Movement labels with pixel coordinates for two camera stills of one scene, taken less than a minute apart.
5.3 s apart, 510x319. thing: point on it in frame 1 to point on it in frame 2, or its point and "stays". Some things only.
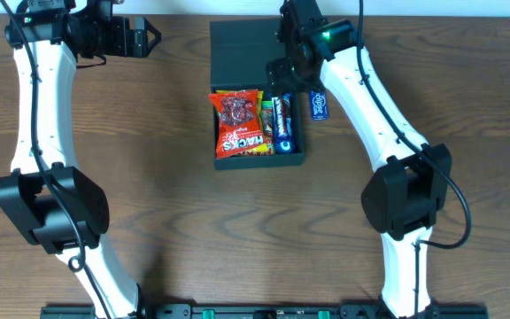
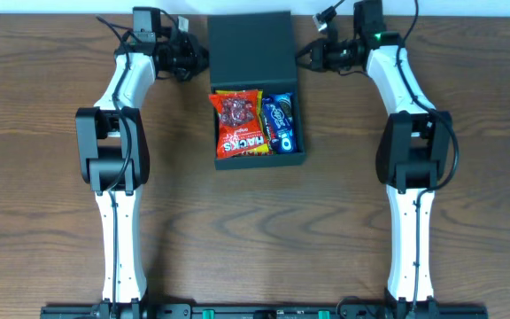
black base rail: [263, 311] stays
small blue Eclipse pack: [319, 105] to [276, 115]
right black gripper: [279, 71] to [318, 56]
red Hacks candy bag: [239, 124] stays
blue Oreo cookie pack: [282, 123] stays
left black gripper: [127, 36] to [195, 57]
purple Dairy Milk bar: [280, 117] to [269, 132]
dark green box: [240, 52] stays
